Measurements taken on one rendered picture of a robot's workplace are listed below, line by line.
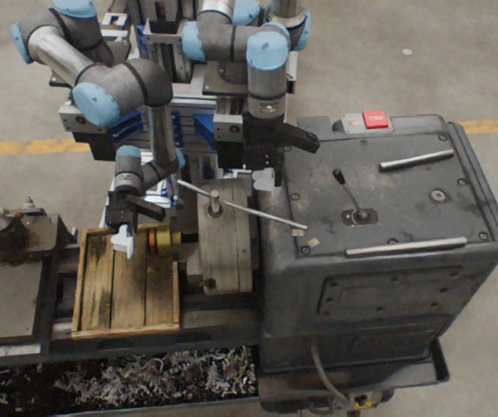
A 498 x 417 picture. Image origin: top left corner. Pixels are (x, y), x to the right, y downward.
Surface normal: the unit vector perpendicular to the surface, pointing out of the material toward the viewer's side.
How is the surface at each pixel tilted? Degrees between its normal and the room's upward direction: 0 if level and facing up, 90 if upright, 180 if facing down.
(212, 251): 45
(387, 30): 0
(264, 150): 72
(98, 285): 0
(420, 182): 0
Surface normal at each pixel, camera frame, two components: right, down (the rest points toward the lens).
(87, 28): 0.66, 0.62
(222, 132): -0.08, 0.81
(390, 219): 0.00, -0.58
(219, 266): 0.08, 0.43
